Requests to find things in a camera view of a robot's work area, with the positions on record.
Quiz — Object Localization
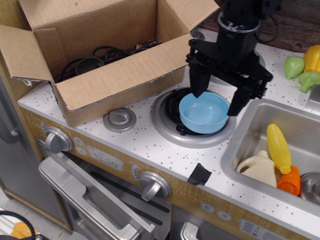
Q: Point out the rear black coil burner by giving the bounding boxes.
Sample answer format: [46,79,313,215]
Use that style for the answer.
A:
[210,50,266,87]

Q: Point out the black cables in box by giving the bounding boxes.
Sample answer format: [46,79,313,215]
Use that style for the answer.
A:
[54,41,163,83]

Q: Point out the silver stovetop knob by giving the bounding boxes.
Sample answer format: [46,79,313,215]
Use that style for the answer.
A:
[190,27,205,41]
[103,108,137,133]

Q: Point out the yellow toy bell pepper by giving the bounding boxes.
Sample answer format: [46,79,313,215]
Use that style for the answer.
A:
[303,44,320,73]

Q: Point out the stainless steel sink basin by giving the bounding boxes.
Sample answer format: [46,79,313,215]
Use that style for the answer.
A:
[221,99,320,216]

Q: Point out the orange toy carrot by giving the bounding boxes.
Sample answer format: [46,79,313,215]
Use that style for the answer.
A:
[277,166,301,196]

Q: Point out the rear silver stovetop knob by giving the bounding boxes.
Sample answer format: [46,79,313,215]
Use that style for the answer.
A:
[190,27,205,41]

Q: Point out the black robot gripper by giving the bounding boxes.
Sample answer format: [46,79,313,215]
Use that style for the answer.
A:
[186,0,273,116]

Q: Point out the open cardboard box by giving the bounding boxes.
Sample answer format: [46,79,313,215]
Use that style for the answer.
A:
[0,0,219,127]

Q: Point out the grey toy refrigerator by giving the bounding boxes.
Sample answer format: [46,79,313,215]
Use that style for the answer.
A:
[0,74,68,226]

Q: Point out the front black coil burner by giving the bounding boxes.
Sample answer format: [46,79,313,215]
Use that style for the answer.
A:
[152,87,236,149]

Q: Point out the front black tape piece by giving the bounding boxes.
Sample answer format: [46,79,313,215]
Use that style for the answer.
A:
[187,163,212,186]

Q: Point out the silver oven door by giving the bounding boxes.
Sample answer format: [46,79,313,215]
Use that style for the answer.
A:
[39,153,172,240]

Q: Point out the yellow toy squeeze bottle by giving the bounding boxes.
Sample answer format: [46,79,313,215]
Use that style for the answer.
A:
[266,123,292,175]

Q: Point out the left silver oven knob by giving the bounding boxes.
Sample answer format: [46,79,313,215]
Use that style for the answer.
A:
[45,126,74,154]

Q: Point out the orange object on floor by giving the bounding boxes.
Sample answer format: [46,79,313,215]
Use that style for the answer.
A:
[9,221,32,239]

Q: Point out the black coil burner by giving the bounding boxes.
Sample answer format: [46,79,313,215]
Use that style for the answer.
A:
[210,50,266,87]
[152,87,236,149]

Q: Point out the green toy broccoli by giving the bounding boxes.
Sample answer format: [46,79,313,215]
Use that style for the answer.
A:
[298,71,320,93]

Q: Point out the silver oven knob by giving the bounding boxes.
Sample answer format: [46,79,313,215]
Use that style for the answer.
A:
[139,170,172,202]
[45,126,74,154]

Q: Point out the black cable on floor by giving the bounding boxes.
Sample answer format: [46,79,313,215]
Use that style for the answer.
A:
[0,210,36,237]

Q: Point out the cream toy detergent jug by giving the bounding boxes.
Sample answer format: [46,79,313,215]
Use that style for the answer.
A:
[236,150,277,188]

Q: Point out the silver lower drawer handle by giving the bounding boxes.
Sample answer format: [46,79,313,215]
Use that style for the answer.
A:
[180,221,199,240]

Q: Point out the green toy pear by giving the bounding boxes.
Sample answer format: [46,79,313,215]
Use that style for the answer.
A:
[283,56,305,80]

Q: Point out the right silver oven knob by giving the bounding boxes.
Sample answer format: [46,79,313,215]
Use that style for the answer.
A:
[139,170,172,202]

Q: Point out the light blue plastic bowl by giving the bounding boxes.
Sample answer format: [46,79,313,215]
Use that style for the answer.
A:
[179,91,230,134]

